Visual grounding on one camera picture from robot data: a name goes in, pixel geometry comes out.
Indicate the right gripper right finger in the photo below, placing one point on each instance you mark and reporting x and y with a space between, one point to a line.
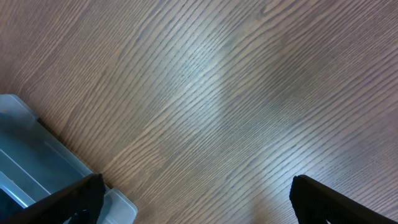
314 203

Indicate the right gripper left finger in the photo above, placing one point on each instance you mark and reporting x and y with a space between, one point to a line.
80 202

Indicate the clear plastic storage bin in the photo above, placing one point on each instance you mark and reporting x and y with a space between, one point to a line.
34 164

